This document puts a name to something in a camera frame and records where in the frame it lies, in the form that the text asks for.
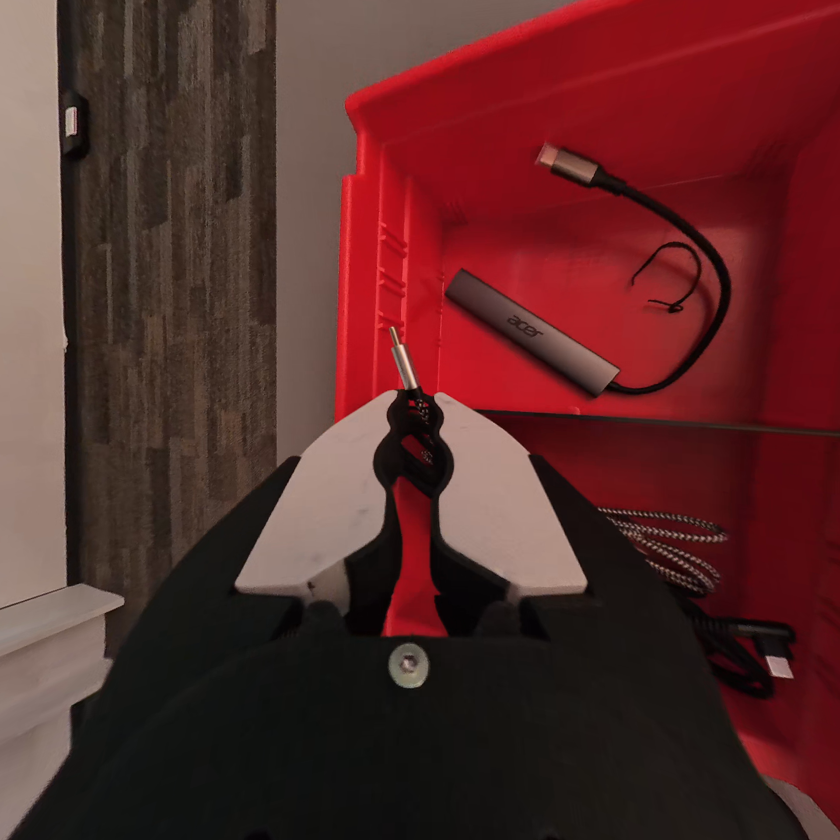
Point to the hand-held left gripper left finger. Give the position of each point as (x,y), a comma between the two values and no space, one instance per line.
(321,512)

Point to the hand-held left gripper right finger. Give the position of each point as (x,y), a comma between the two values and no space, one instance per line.
(505,512)

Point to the grey usb hub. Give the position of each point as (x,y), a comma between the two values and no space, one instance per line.
(525,321)

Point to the red plastic bin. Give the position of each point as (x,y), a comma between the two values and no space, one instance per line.
(590,98)

